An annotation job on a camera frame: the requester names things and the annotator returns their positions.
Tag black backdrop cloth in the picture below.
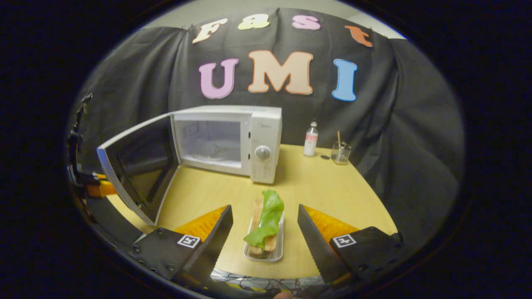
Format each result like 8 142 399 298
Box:
77 7 465 250

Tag clear plastic bottle pink label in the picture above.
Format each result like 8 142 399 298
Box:
303 121 319 157

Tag tangled black floor cables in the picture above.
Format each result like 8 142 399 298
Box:
211 269 325 292

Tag bread slices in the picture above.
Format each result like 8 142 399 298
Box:
248 199 278 256

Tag clear glass jar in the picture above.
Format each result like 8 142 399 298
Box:
331 141 352 165

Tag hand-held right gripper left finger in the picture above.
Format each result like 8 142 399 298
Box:
128 204 234 291

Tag white microwave oven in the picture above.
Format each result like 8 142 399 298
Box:
96 105 283 227

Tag white plastic tray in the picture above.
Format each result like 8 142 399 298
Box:
243 212 286 263

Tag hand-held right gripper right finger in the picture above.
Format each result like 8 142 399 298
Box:
297 203 404 288

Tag green lettuce leaf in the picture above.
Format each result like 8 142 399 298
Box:
243 190 285 250

